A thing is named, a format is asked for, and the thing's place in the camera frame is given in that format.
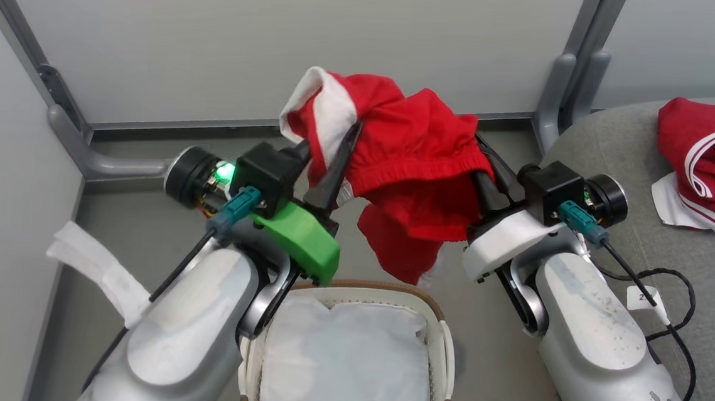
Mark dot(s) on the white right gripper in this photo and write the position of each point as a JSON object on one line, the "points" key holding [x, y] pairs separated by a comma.
{"points": [[505, 242]]}

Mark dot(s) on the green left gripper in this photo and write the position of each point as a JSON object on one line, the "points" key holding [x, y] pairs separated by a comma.
{"points": [[304, 241]]}

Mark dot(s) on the red shorts with white panel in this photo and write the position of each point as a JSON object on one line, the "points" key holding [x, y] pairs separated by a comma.
{"points": [[412, 141]]}

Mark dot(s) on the red shirt with white stripes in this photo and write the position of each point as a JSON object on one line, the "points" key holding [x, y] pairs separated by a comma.
{"points": [[712, 162]]}

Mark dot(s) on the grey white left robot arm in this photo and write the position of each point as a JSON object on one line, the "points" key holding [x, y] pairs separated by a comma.
{"points": [[191, 327]]}

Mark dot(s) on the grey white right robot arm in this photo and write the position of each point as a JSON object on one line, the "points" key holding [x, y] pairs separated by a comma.
{"points": [[593, 343]]}

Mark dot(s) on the white laundry basket brown rim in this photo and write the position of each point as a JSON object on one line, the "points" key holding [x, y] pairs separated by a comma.
{"points": [[444, 357]]}

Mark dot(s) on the white cloth basket liner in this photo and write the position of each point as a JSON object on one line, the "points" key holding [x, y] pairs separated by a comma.
{"points": [[346, 363]]}

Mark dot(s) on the grey metal partition foot bar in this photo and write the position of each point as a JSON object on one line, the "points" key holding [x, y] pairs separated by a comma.
{"points": [[108, 164]]}

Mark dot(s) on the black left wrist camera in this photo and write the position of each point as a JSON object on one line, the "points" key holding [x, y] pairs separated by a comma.
{"points": [[265, 172]]}

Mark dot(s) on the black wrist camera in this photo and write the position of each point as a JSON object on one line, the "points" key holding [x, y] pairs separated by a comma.
{"points": [[265, 172], [550, 186]]}

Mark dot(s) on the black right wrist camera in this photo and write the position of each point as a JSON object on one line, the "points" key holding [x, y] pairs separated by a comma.
{"points": [[550, 186]]}

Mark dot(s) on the grey partition post foot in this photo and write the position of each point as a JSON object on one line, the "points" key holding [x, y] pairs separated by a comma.
{"points": [[553, 95], [590, 81]]}

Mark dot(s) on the grey metal partition rail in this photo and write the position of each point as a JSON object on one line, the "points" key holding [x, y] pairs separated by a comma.
{"points": [[180, 124]]}

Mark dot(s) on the grey metal double partition post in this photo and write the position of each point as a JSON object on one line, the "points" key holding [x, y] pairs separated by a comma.
{"points": [[593, 22]]}

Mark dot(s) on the black post bracket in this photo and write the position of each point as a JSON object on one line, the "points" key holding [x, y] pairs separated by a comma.
{"points": [[59, 98]]}

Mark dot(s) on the grey metal slanted partition post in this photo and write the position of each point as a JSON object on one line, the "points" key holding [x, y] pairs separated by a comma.
{"points": [[14, 25]]}

